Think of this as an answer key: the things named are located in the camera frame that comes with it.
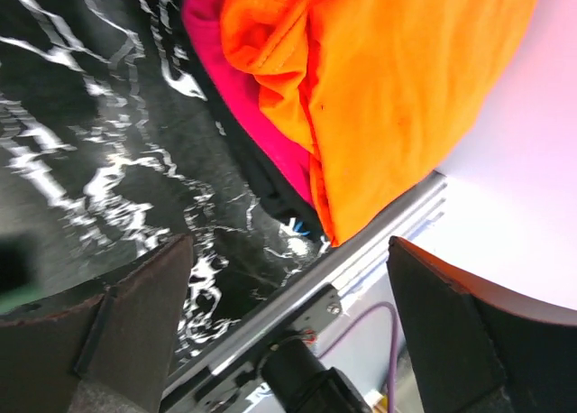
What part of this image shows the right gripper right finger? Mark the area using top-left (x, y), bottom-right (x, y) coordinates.
top-left (388, 237), bottom-right (576, 412)

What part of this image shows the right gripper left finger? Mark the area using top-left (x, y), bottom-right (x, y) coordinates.
top-left (1, 234), bottom-right (193, 412)

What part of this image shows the orange t-shirt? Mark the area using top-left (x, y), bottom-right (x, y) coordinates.
top-left (220, 0), bottom-right (538, 246)

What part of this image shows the magenta t-shirt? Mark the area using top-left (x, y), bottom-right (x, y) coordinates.
top-left (181, 0), bottom-right (313, 207)

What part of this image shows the white and green t-shirt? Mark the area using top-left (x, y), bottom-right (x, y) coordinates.
top-left (1, 234), bottom-right (41, 314)

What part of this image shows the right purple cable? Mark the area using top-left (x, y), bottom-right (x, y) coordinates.
top-left (315, 300), bottom-right (405, 413)

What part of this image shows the aluminium frame rail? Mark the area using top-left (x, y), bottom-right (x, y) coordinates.
top-left (163, 171), bottom-right (448, 400)

